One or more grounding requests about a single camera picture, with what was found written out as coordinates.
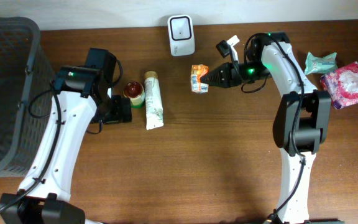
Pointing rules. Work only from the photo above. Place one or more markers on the grey plastic mesh basket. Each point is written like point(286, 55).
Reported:
point(24, 73)

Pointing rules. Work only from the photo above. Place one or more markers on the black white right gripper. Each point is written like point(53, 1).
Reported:
point(225, 70)

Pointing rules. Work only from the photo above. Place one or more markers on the white barcode scanner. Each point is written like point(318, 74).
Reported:
point(181, 35)

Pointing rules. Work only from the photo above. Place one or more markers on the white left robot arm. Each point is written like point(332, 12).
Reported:
point(81, 95)

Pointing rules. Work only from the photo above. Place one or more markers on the teal wipes packet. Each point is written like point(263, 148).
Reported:
point(320, 65)

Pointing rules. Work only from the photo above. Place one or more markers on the red purple tissue pack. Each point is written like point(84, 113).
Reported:
point(342, 85)

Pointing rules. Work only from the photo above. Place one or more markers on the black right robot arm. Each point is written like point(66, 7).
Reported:
point(301, 122)

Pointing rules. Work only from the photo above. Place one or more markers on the small orange box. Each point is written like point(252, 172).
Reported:
point(197, 72)

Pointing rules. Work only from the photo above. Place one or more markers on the white cream tube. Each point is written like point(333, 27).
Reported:
point(153, 101)

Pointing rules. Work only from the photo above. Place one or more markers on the green lid jar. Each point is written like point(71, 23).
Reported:
point(135, 92)

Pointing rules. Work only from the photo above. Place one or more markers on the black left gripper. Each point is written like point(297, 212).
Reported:
point(122, 109)

